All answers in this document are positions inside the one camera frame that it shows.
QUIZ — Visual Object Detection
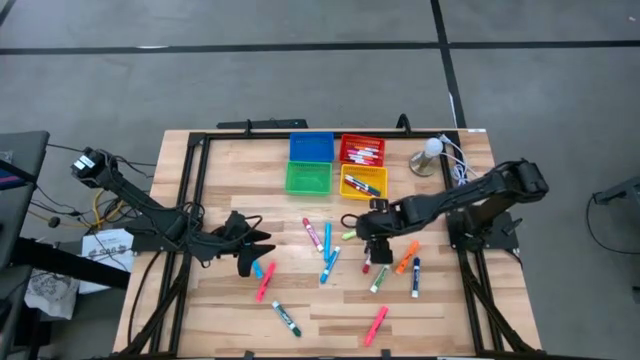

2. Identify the pink highlighter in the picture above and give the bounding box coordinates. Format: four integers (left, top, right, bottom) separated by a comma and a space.
255, 261, 278, 304
363, 305, 390, 348

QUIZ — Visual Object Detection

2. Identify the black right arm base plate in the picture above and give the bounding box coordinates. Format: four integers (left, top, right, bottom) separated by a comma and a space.
445, 209, 521, 252

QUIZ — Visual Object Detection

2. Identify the black beam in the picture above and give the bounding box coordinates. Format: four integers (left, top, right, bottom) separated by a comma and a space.
9, 237, 132, 290

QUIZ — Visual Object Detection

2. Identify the yellow plastic basket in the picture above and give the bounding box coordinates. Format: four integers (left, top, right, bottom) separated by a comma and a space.
339, 163, 390, 202

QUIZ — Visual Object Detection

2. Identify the crumpled white bag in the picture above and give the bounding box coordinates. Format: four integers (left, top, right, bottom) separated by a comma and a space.
23, 269, 81, 321

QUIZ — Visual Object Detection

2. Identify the white bulb lamp brass base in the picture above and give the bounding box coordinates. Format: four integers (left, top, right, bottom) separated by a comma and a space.
408, 137, 446, 178

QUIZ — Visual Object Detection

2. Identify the green cap white-label marker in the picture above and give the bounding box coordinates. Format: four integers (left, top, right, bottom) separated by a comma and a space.
369, 264, 392, 294

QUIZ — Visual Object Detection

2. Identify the slim green marker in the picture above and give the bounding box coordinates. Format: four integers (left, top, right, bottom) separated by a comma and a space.
345, 173, 383, 197

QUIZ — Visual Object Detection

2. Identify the grey desk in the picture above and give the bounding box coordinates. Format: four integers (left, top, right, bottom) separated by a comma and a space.
0, 130, 51, 271

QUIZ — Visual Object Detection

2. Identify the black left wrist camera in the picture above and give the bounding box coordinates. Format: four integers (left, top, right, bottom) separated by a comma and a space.
223, 209, 247, 232

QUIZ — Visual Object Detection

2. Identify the yellow cable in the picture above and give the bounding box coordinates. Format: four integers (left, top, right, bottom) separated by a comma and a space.
27, 187, 125, 231

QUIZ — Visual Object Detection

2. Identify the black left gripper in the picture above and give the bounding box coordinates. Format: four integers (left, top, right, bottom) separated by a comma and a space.
207, 227, 277, 278

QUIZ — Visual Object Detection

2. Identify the black aluminium table frame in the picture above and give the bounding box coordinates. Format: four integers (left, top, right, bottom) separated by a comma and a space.
119, 128, 539, 359

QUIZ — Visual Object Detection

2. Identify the thick dark green marker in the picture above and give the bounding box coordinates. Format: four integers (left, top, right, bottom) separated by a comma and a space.
271, 300, 303, 338

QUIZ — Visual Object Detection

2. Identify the black power strip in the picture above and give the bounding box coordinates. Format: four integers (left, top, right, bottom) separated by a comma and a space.
216, 118, 310, 131

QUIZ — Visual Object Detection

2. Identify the grey stand foot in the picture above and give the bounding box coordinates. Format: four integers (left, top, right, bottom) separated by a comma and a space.
592, 173, 640, 207

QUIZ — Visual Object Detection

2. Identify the slim light blue marker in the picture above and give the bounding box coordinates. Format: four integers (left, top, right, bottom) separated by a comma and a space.
322, 221, 333, 263

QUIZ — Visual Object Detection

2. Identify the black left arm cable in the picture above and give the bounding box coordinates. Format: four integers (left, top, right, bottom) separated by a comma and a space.
189, 202, 265, 269

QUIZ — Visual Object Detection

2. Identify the light blue white-label marker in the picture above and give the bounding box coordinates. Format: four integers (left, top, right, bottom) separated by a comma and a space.
319, 245, 342, 285

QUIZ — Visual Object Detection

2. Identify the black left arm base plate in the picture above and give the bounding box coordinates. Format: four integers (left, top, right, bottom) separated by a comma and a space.
130, 214, 204, 253

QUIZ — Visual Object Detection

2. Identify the white printed paper sheet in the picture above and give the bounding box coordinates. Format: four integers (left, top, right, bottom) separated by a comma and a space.
81, 228, 136, 295

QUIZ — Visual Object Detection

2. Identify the green plastic basket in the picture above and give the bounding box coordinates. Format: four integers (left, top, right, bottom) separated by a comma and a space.
284, 160, 334, 197

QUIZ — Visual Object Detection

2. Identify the red plastic basket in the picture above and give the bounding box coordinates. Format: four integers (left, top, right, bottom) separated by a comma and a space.
338, 133, 387, 168

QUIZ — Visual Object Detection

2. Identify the slim red Expo marker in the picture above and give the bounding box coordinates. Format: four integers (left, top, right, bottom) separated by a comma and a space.
342, 178, 374, 198

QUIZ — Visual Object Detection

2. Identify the navy blue white-label marker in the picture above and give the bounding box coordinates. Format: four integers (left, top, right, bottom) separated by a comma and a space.
410, 256, 422, 300

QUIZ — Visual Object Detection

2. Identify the blue plastic basket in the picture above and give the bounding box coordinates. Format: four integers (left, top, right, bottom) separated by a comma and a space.
288, 131, 336, 164

